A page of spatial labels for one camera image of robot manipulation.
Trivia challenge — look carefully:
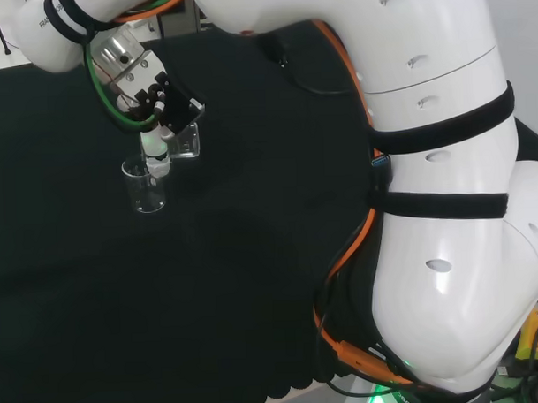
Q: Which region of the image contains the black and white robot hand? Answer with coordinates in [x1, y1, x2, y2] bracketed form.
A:
[130, 80, 176, 180]

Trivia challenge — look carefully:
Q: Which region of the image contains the clear glass beaker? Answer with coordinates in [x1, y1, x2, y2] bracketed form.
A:
[120, 154, 168, 216]
[163, 122, 202, 161]

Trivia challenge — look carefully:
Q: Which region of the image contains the black bench cloth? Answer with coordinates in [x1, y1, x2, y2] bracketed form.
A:
[0, 12, 538, 403]

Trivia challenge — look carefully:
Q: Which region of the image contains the yellow stop button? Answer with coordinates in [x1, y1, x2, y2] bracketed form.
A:
[513, 308, 538, 373]

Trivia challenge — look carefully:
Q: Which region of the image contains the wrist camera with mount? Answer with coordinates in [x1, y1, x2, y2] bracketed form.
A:
[154, 69, 207, 136]

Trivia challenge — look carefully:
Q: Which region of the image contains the green cable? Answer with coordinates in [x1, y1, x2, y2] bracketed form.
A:
[80, 0, 179, 136]

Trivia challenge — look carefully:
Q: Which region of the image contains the black cable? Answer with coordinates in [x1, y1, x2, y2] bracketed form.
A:
[254, 29, 360, 99]

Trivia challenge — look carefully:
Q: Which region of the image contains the orange cable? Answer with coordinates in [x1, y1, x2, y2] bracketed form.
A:
[110, 0, 418, 399]

